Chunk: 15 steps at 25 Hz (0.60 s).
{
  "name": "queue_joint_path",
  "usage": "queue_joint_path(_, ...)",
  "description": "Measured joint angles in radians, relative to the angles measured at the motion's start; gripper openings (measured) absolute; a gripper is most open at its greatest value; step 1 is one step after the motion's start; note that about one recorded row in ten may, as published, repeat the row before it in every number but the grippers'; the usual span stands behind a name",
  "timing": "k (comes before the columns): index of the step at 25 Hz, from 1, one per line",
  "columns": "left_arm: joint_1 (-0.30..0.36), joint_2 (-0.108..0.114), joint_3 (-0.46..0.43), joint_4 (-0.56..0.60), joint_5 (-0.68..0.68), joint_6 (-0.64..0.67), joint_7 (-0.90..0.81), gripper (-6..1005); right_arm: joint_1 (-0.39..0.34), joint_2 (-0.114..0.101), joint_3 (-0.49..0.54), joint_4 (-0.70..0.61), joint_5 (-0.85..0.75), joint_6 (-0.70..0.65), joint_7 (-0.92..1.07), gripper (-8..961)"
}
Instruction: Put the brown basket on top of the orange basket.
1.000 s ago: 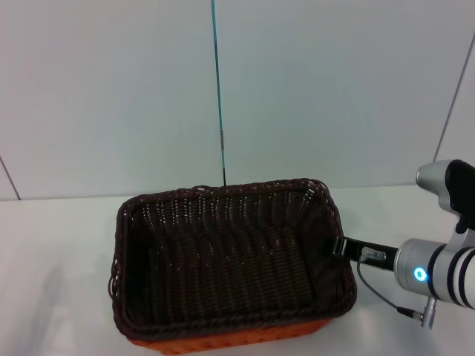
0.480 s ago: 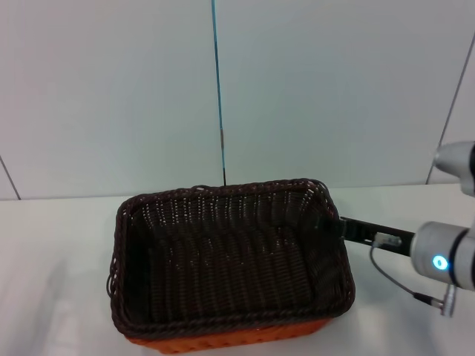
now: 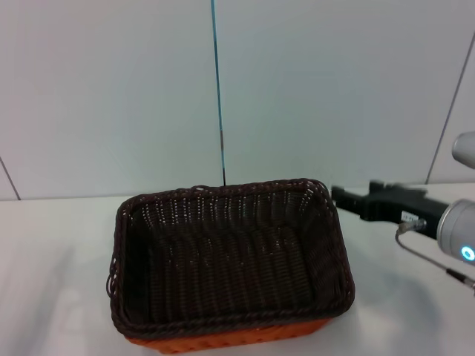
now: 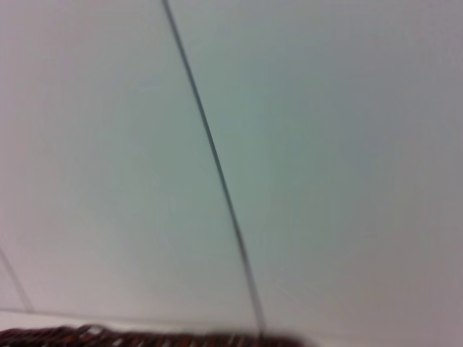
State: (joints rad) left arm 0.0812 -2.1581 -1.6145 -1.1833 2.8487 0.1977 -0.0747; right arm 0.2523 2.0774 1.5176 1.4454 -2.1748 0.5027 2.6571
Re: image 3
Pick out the dark brown woven plastic basket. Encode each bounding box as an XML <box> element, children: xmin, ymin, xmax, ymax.
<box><xmin>103</xmin><ymin>177</ymin><xmax>356</xmax><ymax>337</ymax></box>

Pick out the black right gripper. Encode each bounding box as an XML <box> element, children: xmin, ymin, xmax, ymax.
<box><xmin>330</xmin><ymin>179</ymin><xmax>448</xmax><ymax>238</ymax></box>

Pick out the orange woven plastic basket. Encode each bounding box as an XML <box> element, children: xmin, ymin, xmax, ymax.
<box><xmin>124</xmin><ymin>315</ymin><xmax>332</xmax><ymax>353</ymax></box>

